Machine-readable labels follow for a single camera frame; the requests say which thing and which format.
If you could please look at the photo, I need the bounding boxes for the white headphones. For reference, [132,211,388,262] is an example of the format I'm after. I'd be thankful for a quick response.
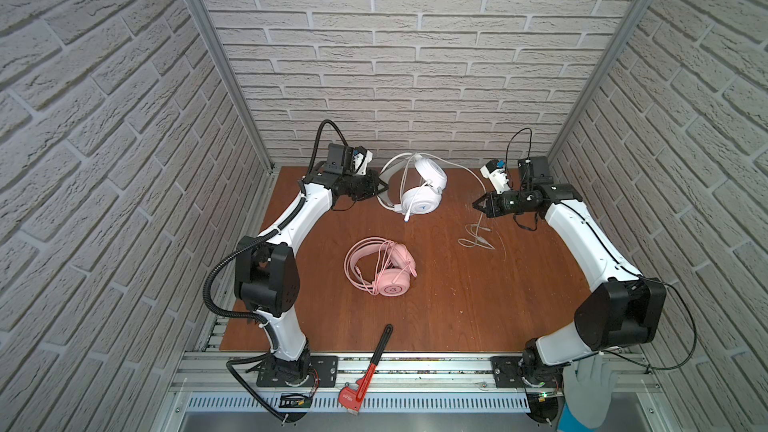
[377,152,447,222]

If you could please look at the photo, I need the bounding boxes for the pink headphones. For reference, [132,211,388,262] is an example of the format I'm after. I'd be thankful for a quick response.
[343,237,418,297]

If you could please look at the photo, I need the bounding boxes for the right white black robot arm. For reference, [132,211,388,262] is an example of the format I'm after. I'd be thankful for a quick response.
[472,157,667,387]

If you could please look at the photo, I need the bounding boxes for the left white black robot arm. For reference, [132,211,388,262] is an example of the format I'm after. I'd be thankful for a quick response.
[234,144,386,386]

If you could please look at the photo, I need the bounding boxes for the grey gloved hand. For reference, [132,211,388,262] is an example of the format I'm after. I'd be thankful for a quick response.
[563,352,619,431]

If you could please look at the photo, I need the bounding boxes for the red black pipe wrench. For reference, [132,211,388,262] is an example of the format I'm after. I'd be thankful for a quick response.
[338,324,394,415]

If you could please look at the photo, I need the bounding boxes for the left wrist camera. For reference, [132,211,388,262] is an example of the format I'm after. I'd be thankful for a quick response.
[351,147,373,176]

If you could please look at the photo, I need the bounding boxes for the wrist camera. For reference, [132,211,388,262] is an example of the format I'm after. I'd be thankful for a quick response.
[480,159,511,194]
[351,147,373,176]

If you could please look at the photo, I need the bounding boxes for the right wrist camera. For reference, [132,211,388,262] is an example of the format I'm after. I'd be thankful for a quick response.
[480,159,511,194]

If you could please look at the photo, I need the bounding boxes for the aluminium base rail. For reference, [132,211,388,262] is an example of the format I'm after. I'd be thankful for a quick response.
[173,352,652,415]

